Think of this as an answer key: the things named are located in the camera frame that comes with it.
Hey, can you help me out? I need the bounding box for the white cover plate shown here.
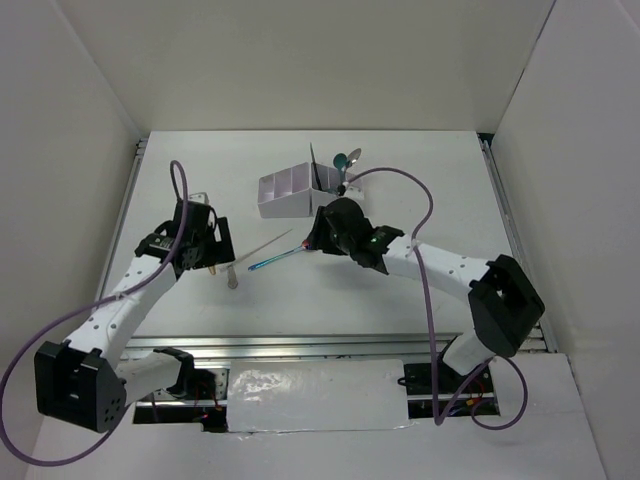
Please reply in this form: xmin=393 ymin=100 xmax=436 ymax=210
xmin=227 ymin=359 xmax=409 ymax=433

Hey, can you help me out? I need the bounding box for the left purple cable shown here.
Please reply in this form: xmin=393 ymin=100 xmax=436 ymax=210
xmin=0 ymin=159 xmax=191 ymax=469

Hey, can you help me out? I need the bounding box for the white right utensil organizer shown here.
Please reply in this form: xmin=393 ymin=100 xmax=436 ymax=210
xmin=310 ymin=163 xmax=365 ymax=216

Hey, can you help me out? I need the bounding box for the white chopstick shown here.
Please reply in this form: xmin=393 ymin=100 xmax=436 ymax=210
xmin=216 ymin=229 xmax=293 ymax=272

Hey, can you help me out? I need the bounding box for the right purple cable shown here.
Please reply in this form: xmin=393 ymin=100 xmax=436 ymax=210
xmin=344 ymin=167 xmax=527 ymax=431

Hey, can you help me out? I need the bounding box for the black knife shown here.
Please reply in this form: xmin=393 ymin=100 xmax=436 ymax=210
xmin=309 ymin=142 xmax=324 ymax=192

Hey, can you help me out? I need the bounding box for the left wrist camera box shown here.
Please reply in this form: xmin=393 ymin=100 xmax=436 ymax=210
xmin=188 ymin=192 xmax=210 ymax=205

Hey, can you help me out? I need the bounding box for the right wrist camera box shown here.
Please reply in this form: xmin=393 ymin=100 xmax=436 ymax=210
xmin=344 ymin=184 xmax=364 ymax=200

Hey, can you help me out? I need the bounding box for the silver ornate knife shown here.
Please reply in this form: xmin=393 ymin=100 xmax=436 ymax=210
xmin=226 ymin=265 xmax=238 ymax=290

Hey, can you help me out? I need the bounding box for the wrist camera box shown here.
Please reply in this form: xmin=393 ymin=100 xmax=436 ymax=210
xmin=344 ymin=184 xmax=364 ymax=200
xmin=188 ymin=192 xmax=210 ymax=205

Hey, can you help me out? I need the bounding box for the aluminium rail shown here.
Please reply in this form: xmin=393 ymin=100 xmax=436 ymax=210
xmin=477 ymin=133 xmax=559 ymax=353
xmin=122 ymin=327 xmax=544 ymax=361

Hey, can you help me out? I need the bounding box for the aluminium right rail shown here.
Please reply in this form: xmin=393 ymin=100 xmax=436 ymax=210
xmin=477 ymin=133 xmax=559 ymax=353

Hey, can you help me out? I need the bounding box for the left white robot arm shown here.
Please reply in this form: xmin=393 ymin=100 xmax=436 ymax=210
xmin=34 ymin=193 xmax=235 ymax=433

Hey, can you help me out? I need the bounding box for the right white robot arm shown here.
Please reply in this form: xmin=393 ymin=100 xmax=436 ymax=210
xmin=307 ymin=198 xmax=545 ymax=392

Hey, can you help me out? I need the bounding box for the purple cable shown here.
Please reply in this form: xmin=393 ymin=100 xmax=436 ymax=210
xmin=344 ymin=167 xmax=527 ymax=431
xmin=0 ymin=159 xmax=191 ymax=469

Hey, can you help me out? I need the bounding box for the aluminium front rail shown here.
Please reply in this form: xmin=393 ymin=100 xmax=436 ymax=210
xmin=122 ymin=327 xmax=544 ymax=361

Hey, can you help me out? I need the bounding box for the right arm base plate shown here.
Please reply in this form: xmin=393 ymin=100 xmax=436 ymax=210
xmin=397 ymin=363 xmax=494 ymax=400

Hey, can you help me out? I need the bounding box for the silver ornate spoon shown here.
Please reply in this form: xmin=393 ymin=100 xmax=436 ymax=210
xmin=345 ymin=148 xmax=362 ymax=171

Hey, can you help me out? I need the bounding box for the iridescent rainbow spoon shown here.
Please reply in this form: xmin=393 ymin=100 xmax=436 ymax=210
xmin=248 ymin=241 xmax=309 ymax=272

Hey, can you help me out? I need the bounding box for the white left utensil organizer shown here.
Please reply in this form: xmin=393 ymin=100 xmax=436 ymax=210
xmin=257 ymin=162 xmax=311 ymax=219

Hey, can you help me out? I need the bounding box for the teal spoon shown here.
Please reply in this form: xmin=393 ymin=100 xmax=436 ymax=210
xmin=333 ymin=153 xmax=350 ymax=196

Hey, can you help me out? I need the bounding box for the white utensil organizer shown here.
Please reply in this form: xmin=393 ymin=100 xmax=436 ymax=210
xmin=257 ymin=162 xmax=311 ymax=219
xmin=310 ymin=163 xmax=365 ymax=216

